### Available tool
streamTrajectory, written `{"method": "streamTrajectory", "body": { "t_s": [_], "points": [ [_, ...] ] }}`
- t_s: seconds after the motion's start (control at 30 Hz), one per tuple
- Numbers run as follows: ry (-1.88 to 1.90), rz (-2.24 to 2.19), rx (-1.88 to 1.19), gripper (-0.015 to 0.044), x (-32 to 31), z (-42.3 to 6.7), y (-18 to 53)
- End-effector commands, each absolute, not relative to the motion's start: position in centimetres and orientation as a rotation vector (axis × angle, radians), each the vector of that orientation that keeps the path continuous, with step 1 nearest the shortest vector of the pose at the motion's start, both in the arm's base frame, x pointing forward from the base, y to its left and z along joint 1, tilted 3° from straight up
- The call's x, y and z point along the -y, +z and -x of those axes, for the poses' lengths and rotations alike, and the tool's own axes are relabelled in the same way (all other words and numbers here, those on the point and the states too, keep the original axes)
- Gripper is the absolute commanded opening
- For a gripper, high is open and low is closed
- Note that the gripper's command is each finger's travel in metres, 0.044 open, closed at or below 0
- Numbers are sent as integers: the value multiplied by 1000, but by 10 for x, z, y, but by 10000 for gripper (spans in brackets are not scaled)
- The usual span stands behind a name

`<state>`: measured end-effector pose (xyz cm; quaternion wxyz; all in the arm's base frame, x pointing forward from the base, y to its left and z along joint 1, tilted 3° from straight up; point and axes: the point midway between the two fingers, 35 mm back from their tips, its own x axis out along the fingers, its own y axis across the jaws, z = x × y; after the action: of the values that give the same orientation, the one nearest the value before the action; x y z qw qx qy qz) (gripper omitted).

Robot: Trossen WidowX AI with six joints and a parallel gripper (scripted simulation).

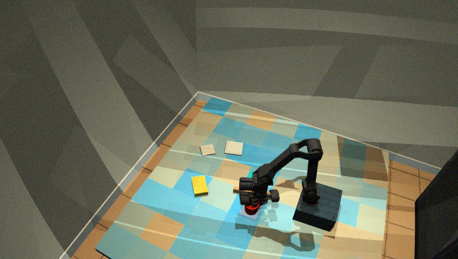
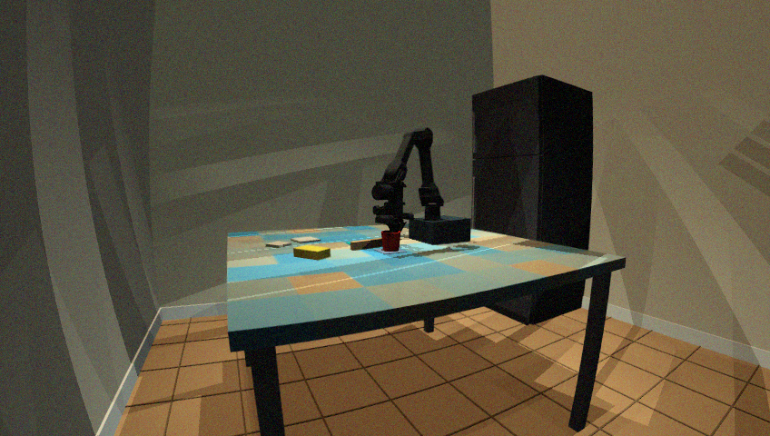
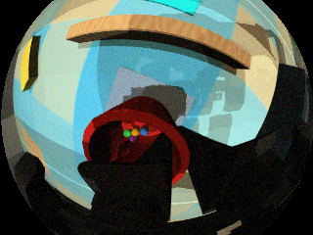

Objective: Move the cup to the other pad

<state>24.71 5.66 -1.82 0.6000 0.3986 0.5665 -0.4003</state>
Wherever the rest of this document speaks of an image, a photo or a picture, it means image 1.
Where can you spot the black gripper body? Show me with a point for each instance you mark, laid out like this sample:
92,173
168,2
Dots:
244,197

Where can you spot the red cup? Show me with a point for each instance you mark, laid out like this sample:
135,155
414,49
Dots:
251,209

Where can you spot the yellow rectangular block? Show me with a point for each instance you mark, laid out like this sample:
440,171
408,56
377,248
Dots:
199,186

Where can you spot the beige flat square tile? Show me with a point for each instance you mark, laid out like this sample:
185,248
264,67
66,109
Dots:
234,148
207,150

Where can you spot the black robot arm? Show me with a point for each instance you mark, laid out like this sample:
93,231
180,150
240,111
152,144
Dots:
263,176

